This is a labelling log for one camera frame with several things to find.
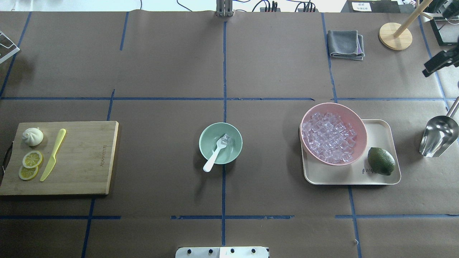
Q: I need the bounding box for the single ice cube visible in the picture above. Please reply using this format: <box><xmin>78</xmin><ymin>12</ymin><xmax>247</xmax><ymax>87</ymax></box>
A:
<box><xmin>221</xmin><ymin>134</ymin><xmax>231</xmax><ymax>146</ymax></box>

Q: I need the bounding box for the white plastic spoon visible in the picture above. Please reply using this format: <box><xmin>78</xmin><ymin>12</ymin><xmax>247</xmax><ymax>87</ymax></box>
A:
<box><xmin>203</xmin><ymin>139</ymin><xmax>227</xmax><ymax>172</ymax></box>

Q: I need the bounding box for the green bowl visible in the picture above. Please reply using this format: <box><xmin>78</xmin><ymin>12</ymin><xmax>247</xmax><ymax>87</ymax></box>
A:
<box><xmin>199</xmin><ymin>122</ymin><xmax>243</xmax><ymax>164</ymax></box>

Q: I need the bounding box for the pile of ice cubes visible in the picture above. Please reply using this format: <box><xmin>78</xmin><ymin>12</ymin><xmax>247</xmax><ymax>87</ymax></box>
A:
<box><xmin>301</xmin><ymin>112</ymin><xmax>357</xmax><ymax>164</ymax></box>

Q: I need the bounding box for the pink bowl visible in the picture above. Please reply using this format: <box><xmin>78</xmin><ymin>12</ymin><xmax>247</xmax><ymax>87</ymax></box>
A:
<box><xmin>299</xmin><ymin>102</ymin><xmax>368</xmax><ymax>166</ymax></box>

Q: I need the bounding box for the metal ice scoop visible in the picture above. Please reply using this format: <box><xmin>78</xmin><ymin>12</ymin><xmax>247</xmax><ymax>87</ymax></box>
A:
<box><xmin>419</xmin><ymin>98</ymin><xmax>459</xmax><ymax>157</ymax></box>

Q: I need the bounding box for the folded grey cloth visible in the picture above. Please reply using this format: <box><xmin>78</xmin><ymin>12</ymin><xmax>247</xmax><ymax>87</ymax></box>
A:
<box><xmin>327</xmin><ymin>30</ymin><xmax>365</xmax><ymax>61</ymax></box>

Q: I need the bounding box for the bamboo cutting board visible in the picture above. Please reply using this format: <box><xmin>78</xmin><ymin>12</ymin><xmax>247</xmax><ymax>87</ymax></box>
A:
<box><xmin>0</xmin><ymin>121</ymin><xmax>119</xmax><ymax>195</ymax></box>

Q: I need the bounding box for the beige tray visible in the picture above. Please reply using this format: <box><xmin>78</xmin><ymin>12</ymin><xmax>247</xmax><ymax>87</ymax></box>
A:
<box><xmin>303</xmin><ymin>119</ymin><xmax>401</xmax><ymax>185</ymax></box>

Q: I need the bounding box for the green lime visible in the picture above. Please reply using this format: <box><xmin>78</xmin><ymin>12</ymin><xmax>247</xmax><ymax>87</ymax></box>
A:
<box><xmin>367</xmin><ymin>147</ymin><xmax>396</xmax><ymax>176</ymax></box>

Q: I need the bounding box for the yellow plastic knife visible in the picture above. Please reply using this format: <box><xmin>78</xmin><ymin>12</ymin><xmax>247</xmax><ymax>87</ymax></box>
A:
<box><xmin>40</xmin><ymin>128</ymin><xmax>67</xmax><ymax>182</ymax></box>

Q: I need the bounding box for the wooden cup stand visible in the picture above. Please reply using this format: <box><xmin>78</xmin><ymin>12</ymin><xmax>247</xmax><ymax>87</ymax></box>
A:
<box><xmin>378</xmin><ymin>0</ymin><xmax>433</xmax><ymax>51</ymax></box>

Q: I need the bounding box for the white steamed bun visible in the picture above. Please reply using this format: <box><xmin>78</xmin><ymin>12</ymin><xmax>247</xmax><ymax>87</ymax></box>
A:
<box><xmin>22</xmin><ymin>128</ymin><xmax>44</xmax><ymax>147</ymax></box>

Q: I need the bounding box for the lower lemon slice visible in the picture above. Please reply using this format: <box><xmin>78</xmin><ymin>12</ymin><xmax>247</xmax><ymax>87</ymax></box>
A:
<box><xmin>18</xmin><ymin>166</ymin><xmax>39</xmax><ymax>180</ymax></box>

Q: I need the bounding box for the black framed tray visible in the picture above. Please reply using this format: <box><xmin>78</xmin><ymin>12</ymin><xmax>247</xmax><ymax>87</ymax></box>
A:
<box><xmin>430</xmin><ymin>16</ymin><xmax>459</xmax><ymax>46</ymax></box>

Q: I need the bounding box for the aluminium frame post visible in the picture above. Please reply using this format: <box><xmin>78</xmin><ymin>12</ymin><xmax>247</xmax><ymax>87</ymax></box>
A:
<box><xmin>215</xmin><ymin>0</ymin><xmax>234</xmax><ymax>17</ymax></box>

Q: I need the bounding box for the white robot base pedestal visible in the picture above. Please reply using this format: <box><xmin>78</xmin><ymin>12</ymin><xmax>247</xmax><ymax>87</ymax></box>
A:
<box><xmin>175</xmin><ymin>246</ymin><xmax>270</xmax><ymax>258</ymax></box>

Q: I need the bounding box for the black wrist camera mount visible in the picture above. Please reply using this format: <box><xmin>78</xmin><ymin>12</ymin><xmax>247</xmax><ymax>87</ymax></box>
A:
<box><xmin>422</xmin><ymin>48</ymin><xmax>459</xmax><ymax>78</ymax></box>

